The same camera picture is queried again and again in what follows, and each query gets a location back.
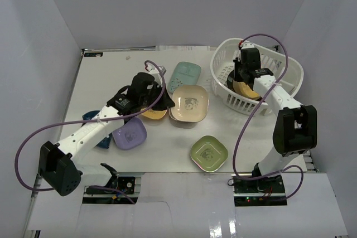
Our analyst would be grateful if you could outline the round black rimmed plate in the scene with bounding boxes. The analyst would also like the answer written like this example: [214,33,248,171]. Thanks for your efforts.
[225,69,263,101]

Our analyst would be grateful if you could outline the orange square panda plate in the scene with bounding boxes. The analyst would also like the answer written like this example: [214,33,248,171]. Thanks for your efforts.
[233,80,260,100]

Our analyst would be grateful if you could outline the cream square panda plate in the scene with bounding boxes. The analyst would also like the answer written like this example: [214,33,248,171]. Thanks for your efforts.
[172,85,209,120]

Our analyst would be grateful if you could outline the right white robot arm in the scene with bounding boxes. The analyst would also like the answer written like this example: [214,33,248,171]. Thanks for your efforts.
[234,44,317,193]

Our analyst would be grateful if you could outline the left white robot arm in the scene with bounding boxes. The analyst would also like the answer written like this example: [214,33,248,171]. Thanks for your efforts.
[38,68,174,196]

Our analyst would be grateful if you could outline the white plastic basket bin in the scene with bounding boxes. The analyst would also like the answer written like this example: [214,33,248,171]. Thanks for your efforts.
[210,38,304,115]

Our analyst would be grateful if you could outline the brown square plate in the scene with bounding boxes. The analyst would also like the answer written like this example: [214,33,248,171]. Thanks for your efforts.
[169,108,202,123]

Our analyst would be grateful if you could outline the yellow square panda plate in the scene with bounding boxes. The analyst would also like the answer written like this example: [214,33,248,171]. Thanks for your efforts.
[141,109,167,120]

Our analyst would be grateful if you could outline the teal rectangular plate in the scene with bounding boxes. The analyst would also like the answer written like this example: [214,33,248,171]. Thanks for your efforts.
[167,61,201,93]

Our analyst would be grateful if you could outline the purple square panda plate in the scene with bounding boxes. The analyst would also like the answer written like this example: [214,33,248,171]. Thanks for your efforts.
[112,117,147,150]

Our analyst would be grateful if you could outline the papers at table back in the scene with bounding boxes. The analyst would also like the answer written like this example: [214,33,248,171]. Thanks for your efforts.
[155,45,216,51]

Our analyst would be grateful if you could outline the dark blue leaf dish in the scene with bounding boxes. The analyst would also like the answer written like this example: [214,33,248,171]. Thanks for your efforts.
[82,110,112,149]

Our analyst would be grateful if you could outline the black label sticker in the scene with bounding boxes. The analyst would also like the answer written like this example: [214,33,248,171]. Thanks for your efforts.
[83,52,103,57]

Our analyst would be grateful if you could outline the green square panda plate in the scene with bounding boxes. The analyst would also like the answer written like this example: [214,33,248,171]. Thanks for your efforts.
[190,135,228,173]

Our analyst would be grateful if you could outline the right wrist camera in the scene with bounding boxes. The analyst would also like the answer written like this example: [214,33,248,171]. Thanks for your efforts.
[238,40,255,50]

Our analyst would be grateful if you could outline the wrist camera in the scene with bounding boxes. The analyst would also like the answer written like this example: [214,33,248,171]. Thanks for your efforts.
[238,40,255,50]
[145,64,166,83]

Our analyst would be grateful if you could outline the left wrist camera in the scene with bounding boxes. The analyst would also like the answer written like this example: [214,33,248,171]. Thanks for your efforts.
[145,64,166,83]

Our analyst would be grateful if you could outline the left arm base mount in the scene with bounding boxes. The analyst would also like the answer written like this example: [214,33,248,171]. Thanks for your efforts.
[83,177,139,205]

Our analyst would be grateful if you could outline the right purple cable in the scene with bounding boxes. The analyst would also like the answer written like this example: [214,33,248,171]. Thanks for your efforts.
[233,33,305,201]

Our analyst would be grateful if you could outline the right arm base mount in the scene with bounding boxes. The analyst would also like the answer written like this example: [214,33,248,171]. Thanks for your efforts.
[227,175,287,207]

